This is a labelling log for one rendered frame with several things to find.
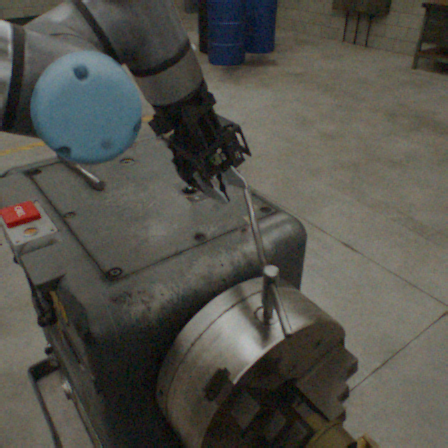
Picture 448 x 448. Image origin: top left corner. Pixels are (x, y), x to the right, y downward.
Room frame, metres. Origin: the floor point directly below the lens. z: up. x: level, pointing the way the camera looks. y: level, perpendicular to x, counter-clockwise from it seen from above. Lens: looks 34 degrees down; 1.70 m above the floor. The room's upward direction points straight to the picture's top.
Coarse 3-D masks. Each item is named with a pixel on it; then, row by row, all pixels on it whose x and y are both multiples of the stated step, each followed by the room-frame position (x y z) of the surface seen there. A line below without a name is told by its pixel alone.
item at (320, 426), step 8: (312, 416) 0.37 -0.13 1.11; (320, 416) 0.37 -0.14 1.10; (312, 424) 0.35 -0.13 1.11; (320, 424) 0.35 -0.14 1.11; (328, 424) 0.35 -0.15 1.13; (336, 424) 0.35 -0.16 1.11; (320, 432) 0.33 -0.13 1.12; (328, 432) 0.34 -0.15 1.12; (336, 432) 0.34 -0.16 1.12; (344, 432) 0.34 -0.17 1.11; (312, 440) 0.33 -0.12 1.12; (320, 440) 0.33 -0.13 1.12; (328, 440) 0.33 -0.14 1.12; (336, 440) 0.33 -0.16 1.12; (344, 440) 0.33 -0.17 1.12; (352, 440) 0.33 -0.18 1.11
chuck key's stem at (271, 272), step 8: (264, 272) 0.44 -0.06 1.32; (272, 272) 0.44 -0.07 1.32; (264, 280) 0.44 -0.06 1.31; (272, 280) 0.44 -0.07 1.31; (264, 288) 0.44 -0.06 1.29; (264, 296) 0.44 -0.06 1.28; (264, 304) 0.44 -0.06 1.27; (272, 304) 0.44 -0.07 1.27; (264, 312) 0.44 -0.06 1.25; (272, 312) 0.44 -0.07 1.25
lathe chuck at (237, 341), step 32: (288, 288) 0.53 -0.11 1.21; (224, 320) 0.44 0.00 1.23; (256, 320) 0.44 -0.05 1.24; (320, 320) 0.45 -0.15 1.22; (192, 352) 0.41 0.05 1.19; (224, 352) 0.40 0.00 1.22; (256, 352) 0.39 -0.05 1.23; (288, 352) 0.41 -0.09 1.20; (320, 352) 0.46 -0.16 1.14; (192, 384) 0.38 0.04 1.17; (256, 384) 0.38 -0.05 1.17; (288, 384) 0.45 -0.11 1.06; (192, 416) 0.35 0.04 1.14; (224, 416) 0.34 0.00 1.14
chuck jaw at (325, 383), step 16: (336, 352) 0.47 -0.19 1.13; (320, 368) 0.44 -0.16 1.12; (336, 368) 0.44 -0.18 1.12; (352, 368) 0.45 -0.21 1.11; (304, 384) 0.42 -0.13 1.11; (320, 384) 0.42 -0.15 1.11; (336, 384) 0.41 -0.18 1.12; (304, 400) 0.41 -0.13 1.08; (320, 400) 0.39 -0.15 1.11; (336, 400) 0.39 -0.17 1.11; (336, 416) 0.37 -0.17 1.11
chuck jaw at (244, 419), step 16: (224, 384) 0.36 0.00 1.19; (224, 400) 0.35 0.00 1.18; (240, 400) 0.35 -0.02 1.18; (256, 400) 0.34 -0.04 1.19; (272, 400) 0.36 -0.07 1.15; (240, 416) 0.33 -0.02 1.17; (256, 416) 0.33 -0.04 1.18; (272, 416) 0.34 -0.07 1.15; (288, 416) 0.34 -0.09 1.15; (272, 432) 0.32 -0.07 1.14; (288, 432) 0.33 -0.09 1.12; (304, 432) 0.33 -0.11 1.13
